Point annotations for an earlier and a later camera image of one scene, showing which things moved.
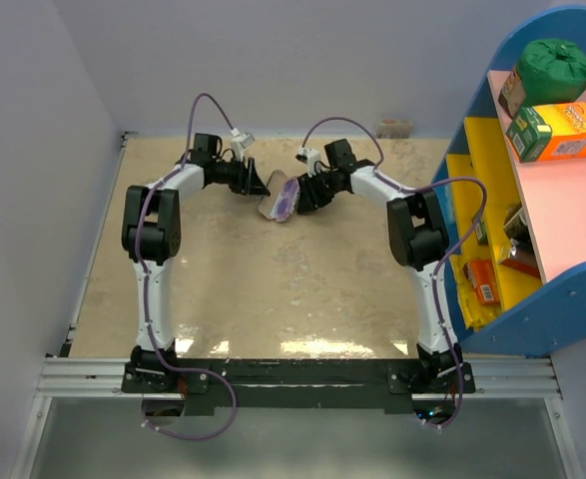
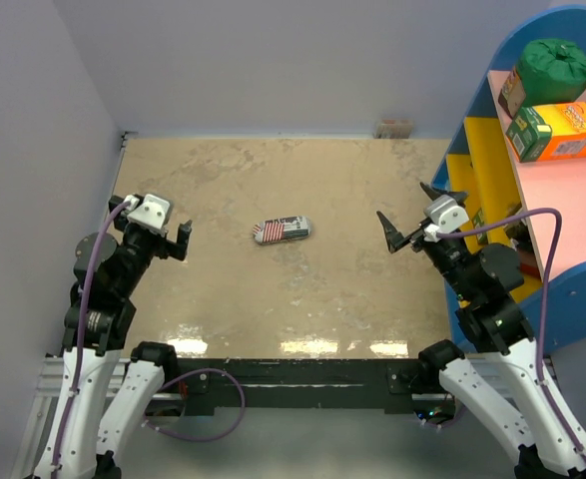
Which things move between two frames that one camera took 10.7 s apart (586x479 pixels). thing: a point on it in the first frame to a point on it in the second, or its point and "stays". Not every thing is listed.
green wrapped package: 553,71 stays
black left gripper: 248,180 to 162,239
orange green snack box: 556,132 stays
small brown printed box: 512,96 stays
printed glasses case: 274,187 to 278,230
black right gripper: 309,198 to 395,239
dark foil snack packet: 523,249 stays
